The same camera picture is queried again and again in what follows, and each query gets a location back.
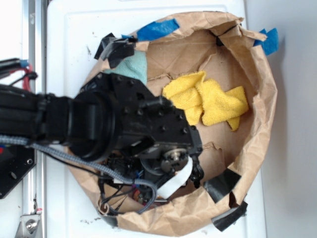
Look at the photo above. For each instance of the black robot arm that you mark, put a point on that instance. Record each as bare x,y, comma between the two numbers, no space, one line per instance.
115,120

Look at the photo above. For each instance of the teal microfiber cloth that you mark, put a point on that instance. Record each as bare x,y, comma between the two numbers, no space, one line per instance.
133,66

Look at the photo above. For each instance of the blue tape right strip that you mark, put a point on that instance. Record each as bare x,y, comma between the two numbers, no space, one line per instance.
270,45

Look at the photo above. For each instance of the blue tape strip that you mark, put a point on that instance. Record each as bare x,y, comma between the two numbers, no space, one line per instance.
270,45
155,30

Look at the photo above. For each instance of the black tape lower right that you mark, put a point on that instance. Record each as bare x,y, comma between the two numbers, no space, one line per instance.
220,186

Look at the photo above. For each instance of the metal corner bracket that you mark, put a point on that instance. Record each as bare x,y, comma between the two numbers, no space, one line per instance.
28,226

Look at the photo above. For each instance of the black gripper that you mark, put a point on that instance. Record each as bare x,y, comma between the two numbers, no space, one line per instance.
155,142

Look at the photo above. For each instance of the black tape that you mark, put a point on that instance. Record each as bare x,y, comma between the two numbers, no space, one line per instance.
220,186
225,220
110,220
115,50

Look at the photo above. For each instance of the yellow microfiber cloth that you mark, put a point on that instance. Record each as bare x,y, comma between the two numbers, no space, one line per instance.
203,99

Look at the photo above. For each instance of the blue tape top strip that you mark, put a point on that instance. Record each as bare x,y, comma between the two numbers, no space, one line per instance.
155,30

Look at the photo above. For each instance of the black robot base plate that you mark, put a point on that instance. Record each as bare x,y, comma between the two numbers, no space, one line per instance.
15,163

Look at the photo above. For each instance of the black tape top left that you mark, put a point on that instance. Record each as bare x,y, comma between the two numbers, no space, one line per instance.
115,50

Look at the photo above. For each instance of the black tape bottom right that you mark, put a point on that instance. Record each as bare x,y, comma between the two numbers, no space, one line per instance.
225,220

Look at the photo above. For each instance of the black tape lower left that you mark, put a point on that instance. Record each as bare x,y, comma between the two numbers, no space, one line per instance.
110,220

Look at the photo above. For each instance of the aluminium frame rail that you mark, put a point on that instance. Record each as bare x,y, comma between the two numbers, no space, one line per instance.
34,22

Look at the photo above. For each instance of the brown paper bag bin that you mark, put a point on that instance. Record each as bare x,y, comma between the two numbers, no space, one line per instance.
214,42

